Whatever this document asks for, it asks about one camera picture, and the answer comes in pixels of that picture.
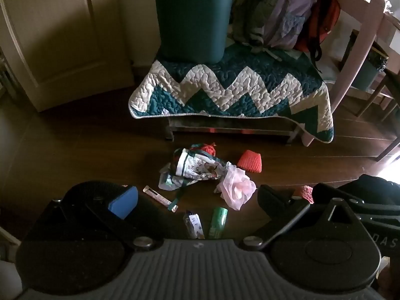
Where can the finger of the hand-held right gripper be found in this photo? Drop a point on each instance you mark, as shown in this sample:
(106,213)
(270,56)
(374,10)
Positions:
(325,190)

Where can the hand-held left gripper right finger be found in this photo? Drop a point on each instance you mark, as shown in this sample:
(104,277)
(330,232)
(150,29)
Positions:
(275,201)

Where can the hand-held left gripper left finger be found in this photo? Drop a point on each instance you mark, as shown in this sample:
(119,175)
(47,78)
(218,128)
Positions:
(123,201)

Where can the clear sachet strip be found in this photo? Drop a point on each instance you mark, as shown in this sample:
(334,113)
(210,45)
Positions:
(156,195)

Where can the printed gift bag green ribbon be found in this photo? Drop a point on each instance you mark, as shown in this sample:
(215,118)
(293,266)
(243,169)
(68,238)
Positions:
(197,165)

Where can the teal trash bin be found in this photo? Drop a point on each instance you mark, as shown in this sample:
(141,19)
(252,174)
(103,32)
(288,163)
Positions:
(190,18)

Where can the red mesh net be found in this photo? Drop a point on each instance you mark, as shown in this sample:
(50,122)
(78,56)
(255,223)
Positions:
(207,149)
(250,161)
(304,192)

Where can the pink organza flower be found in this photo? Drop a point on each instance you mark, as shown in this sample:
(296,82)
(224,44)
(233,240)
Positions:
(237,187)

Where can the green bag roll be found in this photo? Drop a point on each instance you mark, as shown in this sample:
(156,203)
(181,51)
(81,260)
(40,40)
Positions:
(218,222)

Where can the small blue white wrapper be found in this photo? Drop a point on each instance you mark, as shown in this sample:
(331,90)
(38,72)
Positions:
(193,225)

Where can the low wooden bench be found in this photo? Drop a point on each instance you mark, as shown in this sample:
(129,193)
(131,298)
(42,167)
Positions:
(231,128)

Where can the small teal wastebasket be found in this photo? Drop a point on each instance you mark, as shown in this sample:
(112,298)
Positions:
(370,73)

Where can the teal and white zigzag quilt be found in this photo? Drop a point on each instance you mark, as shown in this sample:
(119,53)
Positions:
(218,81)

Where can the wooden table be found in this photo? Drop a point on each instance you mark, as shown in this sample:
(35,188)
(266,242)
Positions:
(394,37)

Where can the light wooden chair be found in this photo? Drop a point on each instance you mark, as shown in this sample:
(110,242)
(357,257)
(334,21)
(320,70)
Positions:
(359,37)

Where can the orange bag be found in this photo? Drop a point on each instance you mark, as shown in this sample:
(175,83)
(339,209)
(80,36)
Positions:
(325,15)

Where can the beige door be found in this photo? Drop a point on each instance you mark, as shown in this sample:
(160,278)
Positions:
(62,37)

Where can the lilac and grey backpack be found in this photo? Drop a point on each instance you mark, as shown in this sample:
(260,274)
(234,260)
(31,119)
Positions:
(290,6)

